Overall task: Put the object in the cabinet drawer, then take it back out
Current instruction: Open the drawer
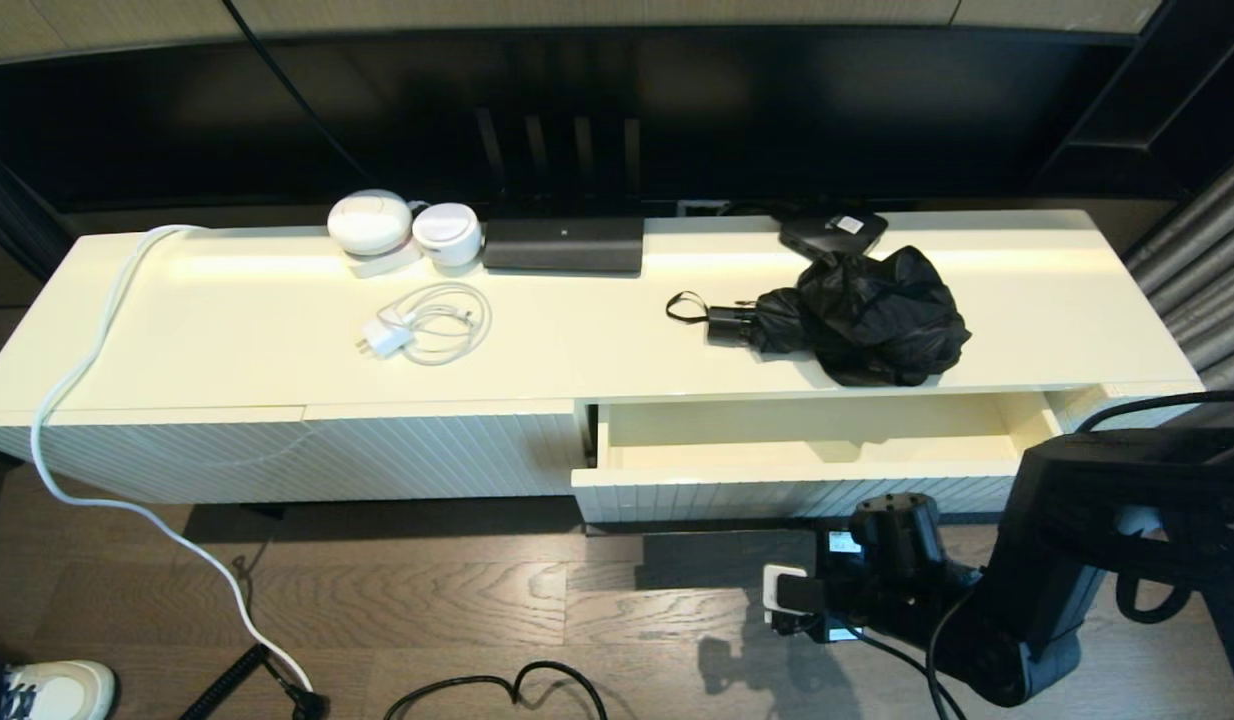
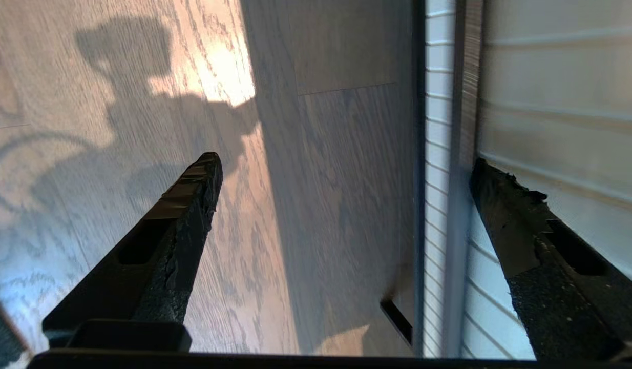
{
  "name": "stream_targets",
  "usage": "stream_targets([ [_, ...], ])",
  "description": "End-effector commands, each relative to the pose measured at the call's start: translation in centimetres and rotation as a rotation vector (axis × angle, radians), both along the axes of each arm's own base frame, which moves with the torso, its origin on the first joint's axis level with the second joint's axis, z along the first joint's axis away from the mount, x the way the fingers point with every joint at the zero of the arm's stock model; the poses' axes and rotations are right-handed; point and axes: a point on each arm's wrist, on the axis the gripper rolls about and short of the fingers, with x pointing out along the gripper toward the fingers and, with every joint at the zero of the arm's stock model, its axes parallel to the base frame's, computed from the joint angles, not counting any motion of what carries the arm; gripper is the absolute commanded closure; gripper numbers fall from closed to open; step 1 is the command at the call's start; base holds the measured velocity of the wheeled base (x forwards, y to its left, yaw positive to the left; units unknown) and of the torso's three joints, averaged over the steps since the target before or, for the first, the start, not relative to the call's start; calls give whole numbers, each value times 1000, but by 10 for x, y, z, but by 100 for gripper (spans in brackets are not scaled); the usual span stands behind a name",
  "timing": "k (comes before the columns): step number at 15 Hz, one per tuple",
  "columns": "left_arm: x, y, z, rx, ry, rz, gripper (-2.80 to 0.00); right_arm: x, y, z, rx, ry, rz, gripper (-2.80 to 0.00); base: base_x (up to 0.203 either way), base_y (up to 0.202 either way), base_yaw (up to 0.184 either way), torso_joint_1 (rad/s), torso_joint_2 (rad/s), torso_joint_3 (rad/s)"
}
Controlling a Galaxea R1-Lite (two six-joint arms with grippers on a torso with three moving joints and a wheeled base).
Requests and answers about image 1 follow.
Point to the black set-top box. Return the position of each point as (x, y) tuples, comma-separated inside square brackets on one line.
[(827, 232)]

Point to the white fluted drawer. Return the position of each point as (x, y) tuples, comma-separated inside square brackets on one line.
[(777, 495)]

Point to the small white round device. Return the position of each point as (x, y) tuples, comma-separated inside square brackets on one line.
[(447, 235)]

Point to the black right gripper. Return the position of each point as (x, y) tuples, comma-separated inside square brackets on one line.
[(897, 605)]

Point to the white TV cabinet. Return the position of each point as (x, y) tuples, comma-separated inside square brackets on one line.
[(277, 340)]

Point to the black shelf unit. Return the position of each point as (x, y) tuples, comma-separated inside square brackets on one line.
[(1177, 100)]

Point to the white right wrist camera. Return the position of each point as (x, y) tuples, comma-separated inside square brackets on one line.
[(777, 590)]

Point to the white USB charger adapter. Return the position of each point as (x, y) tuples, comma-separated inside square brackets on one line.
[(389, 338)]

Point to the black television screen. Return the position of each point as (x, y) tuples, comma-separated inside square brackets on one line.
[(777, 110)]

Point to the black router with antennas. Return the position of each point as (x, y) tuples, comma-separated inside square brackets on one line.
[(562, 248)]

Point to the white sneaker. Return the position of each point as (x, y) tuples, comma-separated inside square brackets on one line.
[(62, 690)]

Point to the black umbrella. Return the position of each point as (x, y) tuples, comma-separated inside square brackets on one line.
[(877, 320)]

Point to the large white round device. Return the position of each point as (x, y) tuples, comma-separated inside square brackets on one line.
[(369, 222)]

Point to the grey pleated curtain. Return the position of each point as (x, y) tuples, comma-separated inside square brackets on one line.
[(1197, 260)]

